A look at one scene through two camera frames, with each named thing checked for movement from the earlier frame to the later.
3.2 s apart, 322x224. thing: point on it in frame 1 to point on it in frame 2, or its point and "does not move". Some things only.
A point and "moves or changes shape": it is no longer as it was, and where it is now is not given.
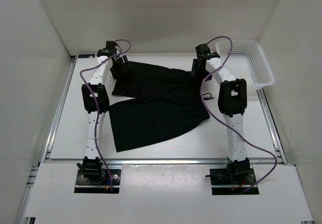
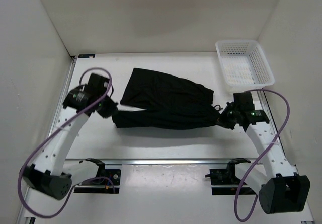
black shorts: [166, 101] moves or changes shape
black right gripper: [194, 72] to [222, 120]
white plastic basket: [247, 61] does not move
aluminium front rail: [165, 161] does not move
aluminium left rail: [47, 151] does not move
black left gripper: [125, 68] to [111, 108]
